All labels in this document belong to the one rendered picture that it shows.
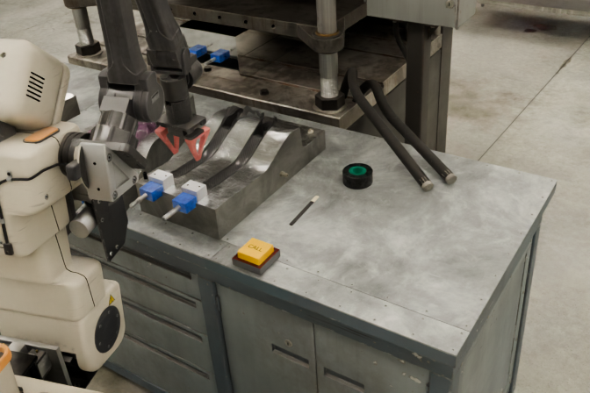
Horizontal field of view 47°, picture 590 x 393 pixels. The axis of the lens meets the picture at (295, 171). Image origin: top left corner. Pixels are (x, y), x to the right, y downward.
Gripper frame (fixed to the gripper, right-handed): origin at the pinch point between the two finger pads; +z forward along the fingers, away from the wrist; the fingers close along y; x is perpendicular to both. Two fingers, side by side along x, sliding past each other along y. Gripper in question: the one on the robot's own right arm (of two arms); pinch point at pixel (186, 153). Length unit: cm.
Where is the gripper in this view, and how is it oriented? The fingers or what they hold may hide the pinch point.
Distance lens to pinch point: 160.0
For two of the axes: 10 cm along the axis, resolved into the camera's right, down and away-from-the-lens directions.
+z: 0.7, 8.5, 5.3
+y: -8.4, -2.3, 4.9
